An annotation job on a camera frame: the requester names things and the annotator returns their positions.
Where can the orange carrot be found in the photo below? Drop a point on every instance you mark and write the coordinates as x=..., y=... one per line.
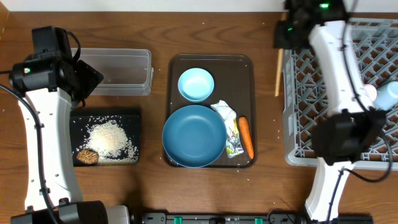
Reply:
x=244, y=129

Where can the dark brown serving tray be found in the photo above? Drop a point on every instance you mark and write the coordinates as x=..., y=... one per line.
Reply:
x=234, y=84

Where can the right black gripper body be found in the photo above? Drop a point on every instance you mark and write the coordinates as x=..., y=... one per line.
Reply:
x=290, y=38

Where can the brown food scrap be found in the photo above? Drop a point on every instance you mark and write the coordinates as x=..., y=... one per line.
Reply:
x=88, y=157

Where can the light blue bowl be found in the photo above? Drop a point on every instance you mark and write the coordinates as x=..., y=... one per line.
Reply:
x=196, y=84

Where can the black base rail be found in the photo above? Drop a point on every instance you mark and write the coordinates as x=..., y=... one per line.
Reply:
x=273, y=217

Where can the grey dishwasher rack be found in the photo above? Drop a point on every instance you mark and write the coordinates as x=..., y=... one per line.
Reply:
x=305, y=100

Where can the wooden chopstick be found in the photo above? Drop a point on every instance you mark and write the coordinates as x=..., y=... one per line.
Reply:
x=278, y=72

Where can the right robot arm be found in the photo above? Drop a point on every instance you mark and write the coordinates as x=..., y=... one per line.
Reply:
x=329, y=119

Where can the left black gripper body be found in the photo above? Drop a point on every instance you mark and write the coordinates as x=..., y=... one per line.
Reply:
x=74, y=65

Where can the light blue cup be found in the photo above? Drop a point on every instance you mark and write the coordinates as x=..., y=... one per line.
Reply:
x=386, y=96

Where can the clear plastic bin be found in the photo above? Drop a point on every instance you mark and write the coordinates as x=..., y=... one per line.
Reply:
x=127, y=72

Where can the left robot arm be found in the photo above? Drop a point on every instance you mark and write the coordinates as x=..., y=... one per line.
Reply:
x=48, y=84

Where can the dark blue plate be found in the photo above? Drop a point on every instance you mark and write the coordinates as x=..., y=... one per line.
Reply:
x=194, y=136

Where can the pile of white rice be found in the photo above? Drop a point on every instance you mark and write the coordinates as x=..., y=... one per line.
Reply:
x=107, y=140

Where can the black waste tray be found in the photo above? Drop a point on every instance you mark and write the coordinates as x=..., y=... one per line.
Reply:
x=130, y=124

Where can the foil wrapper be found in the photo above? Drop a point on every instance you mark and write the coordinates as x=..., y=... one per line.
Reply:
x=228, y=115

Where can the pink cup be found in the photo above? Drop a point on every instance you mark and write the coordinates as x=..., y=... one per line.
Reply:
x=371, y=91

